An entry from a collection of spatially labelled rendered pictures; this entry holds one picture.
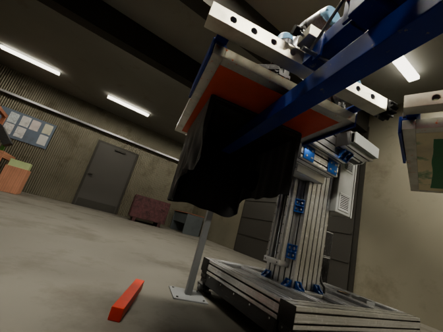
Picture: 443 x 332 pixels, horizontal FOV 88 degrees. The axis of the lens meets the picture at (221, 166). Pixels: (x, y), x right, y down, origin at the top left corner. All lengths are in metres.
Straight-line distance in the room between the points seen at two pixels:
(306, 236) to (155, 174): 7.58
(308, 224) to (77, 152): 7.71
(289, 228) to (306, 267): 0.26
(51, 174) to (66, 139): 1.14
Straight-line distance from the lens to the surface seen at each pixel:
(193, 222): 7.73
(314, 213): 1.69
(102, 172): 8.45
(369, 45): 0.60
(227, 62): 0.80
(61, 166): 8.50
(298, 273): 1.63
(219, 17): 0.76
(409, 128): 1.06
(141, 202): 7.39
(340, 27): 0.74
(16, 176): 6.89
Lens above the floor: 0.45
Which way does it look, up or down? 15 degrees up
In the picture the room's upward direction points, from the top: 15 degrees clockwise
